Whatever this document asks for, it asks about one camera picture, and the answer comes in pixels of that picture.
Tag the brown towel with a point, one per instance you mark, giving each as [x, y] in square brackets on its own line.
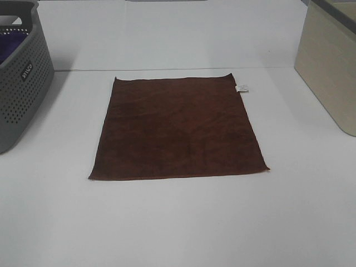
[176, 128]

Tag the purple cloth in basket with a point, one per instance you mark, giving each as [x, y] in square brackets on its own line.
[13, 44]

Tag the grey perforated laundry basket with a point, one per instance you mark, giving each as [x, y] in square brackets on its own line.
[26, 73]

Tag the beige storage bin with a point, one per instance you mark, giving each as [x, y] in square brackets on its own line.
[326, 58]

